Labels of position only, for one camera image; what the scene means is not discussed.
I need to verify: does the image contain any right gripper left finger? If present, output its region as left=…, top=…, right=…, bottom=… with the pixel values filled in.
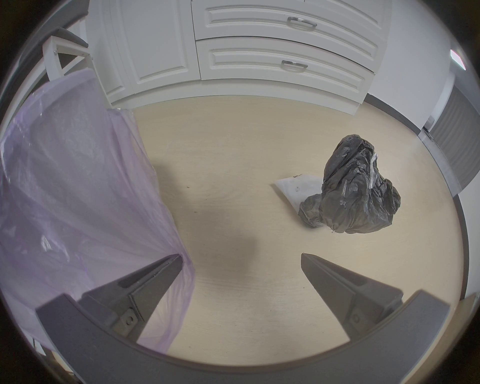
left=80, top=253, right=184, bottom=343

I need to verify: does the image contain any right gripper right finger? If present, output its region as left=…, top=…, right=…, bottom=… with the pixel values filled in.
left=301, top=253, right=404, bottom=342

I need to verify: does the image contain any black plastic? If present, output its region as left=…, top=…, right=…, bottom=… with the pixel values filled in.
left=298, top=134, right=402, bottom=235

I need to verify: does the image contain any white printed wrapper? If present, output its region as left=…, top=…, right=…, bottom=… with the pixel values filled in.
left=274, top=173, right=325, bottom=215

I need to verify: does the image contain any purple plastic bag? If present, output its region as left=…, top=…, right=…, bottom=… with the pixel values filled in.
left=0, top=69, right=196, bottom=353

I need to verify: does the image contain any white trash bin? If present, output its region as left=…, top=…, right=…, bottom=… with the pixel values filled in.
left=0, top=84, right=177, bottom=338

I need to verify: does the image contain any white wardrobe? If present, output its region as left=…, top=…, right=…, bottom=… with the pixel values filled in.
left=84, top=0, right=394, bottom=116

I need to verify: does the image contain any white chair dark grey seat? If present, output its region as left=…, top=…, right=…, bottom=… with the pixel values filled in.
left=17, top=0, right=92, bottom=83

